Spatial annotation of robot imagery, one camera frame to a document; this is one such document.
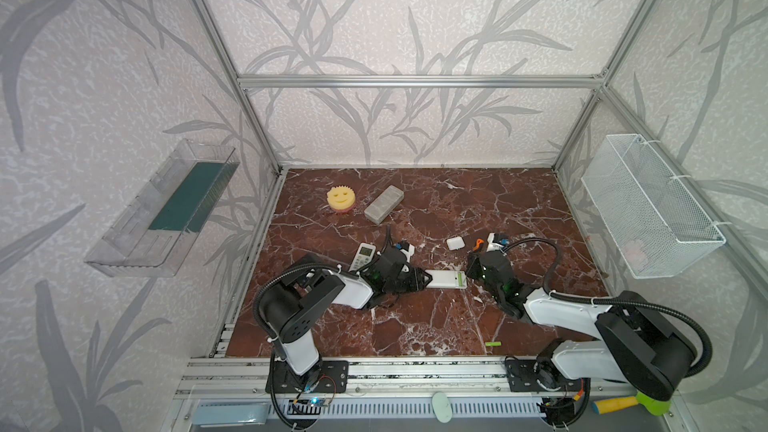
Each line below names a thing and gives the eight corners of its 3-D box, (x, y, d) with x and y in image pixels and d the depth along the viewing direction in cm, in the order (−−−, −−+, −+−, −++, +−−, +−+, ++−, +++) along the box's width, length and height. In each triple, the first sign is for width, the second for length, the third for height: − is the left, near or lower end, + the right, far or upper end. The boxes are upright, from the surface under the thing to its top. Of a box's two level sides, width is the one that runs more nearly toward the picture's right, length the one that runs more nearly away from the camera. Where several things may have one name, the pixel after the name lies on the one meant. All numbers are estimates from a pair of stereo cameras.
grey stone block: (363, 216, 108) (362, 211, 105) (390, 190, 116) (390, 183, 114) (378, 226, 105) (378, 220, 103) (405, 198, 114) (405, 192, 111)
